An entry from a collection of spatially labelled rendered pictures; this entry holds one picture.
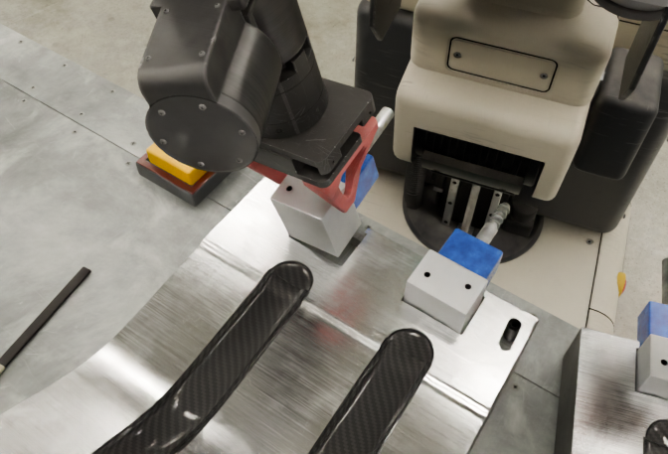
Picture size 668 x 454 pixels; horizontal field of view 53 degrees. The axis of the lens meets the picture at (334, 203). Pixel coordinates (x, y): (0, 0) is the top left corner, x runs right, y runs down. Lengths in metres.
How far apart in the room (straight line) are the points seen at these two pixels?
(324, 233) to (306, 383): 0.11
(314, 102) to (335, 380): 0.20
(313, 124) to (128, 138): 0.38
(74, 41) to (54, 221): 1.63
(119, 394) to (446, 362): 0.23
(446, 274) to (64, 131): 0.48
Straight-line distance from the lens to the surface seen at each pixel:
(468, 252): 0.54
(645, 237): 1.83
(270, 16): 0.38
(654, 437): 0.57
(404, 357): 0.51
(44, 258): 0.71
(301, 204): 0.50
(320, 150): 0.42
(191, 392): 0.51
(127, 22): 2.36
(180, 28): 0.34
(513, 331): 0.51
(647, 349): 0.57
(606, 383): 0.57
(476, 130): 0.82
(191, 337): 0.52
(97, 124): 0.81
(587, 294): 1.32
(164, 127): 0.34
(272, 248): 0.55
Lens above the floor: 1.34
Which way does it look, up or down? 51 degrees down
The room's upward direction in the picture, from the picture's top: 1 degrees clockwise
